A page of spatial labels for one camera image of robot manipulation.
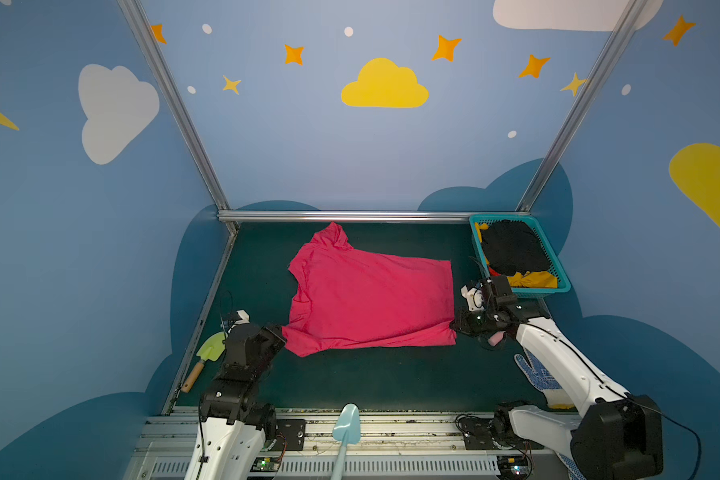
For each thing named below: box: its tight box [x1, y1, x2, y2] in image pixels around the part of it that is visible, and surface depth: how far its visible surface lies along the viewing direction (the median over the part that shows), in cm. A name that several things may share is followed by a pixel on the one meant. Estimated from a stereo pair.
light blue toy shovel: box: [330, 403, 361, 480], surface depth 77 cm
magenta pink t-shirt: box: [281, 222, 457, 357], surface depth 103 cm
